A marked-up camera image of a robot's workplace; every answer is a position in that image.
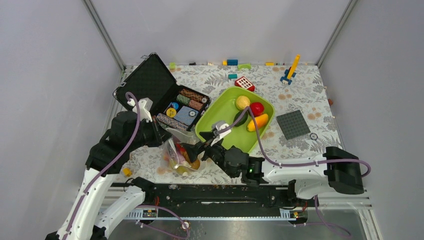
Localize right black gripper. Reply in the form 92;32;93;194
182;131;236;178

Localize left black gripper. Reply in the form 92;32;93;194
127;114;173;151

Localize brown toy fruit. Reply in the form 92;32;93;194
190;158;201;170

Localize red lychee bunch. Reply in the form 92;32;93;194
162;142;187;169

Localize clear zip top bag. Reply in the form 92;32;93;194
160;127;207;176

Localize yellow green toy fruit slice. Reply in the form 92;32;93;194
174;165;190;176

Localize dark green toy avocado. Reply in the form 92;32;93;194
233;110;249;127

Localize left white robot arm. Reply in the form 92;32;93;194
46;110;170;240

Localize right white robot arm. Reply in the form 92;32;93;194
181;142;368;206

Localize small yellow block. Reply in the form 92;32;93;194
122;167;132;178

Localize blue playing card deck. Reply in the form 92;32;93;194
173;106;199;126

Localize green plastic tray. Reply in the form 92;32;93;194
194;86;275;153

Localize yellow toy lemon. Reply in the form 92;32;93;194
235;95;251;111

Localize black poker chip case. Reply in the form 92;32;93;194
113;52;211;131

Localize orange toy mango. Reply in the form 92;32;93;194
246;113;269;132

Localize red toy apple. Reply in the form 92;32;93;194
250;102;265;117

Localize red white toy block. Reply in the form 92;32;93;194
234;76;256;92

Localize teal small block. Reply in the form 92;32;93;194
228;73;238;79

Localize blue lego brick back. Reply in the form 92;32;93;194
226;59;239;66

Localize green arch block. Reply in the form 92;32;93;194
237;63;252;71

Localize grey lego baseplate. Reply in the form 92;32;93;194
276;110;311;140

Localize yellow blue block tower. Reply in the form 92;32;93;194
280;54;301;85

